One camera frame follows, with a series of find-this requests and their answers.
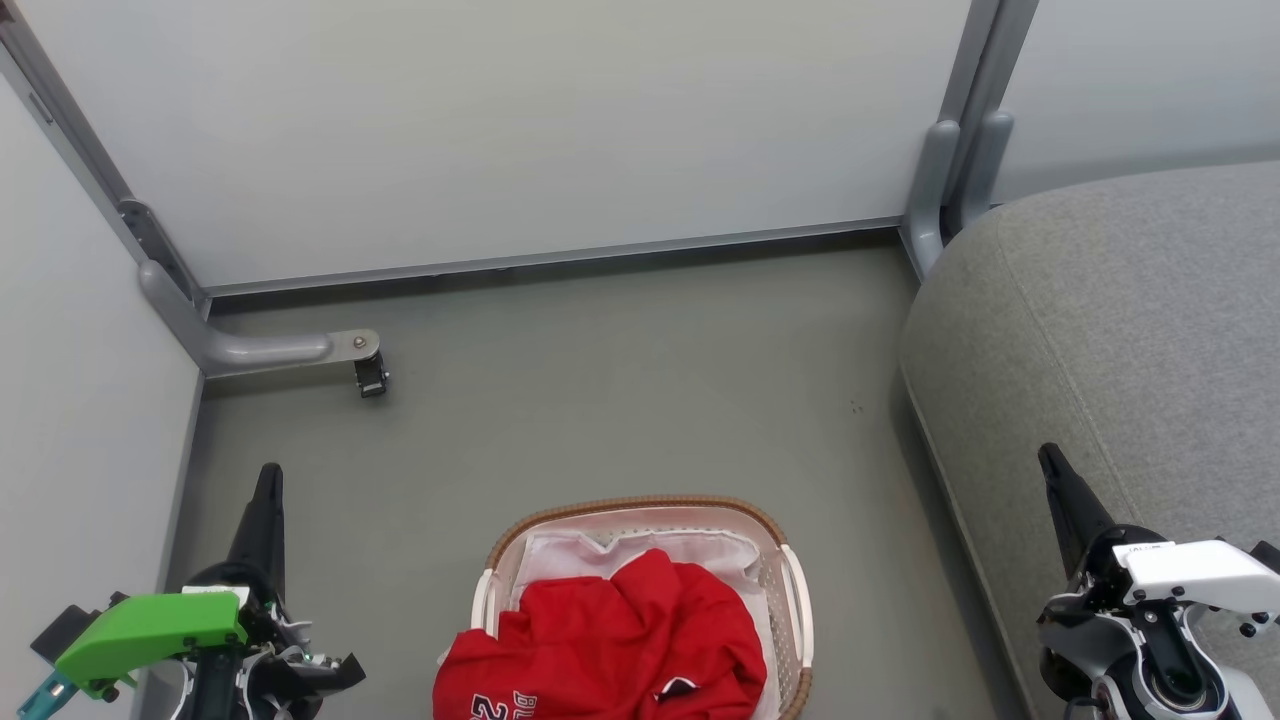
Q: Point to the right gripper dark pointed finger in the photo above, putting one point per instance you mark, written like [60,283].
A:
[1078,510]

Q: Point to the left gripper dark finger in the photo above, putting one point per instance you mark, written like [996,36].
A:
[266,530]

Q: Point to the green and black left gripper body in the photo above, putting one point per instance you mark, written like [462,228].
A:
[150,630]

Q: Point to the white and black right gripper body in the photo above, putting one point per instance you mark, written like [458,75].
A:
[1190,570]

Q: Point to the red jersey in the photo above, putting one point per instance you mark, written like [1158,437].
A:
[620,640]

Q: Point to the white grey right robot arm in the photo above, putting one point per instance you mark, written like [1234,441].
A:
[1130,670]

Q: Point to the grey fabric sofa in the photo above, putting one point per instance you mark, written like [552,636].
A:
[1150,330]

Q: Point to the black caster wheel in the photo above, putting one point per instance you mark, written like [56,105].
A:
[372,378]

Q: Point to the white laundry basket brown rim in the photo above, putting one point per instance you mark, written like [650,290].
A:
[792,600]

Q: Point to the grey partition corner posts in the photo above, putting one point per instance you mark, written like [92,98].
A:
[940,180]

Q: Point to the grey partition foot bracket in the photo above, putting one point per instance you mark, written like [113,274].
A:
[250,350]

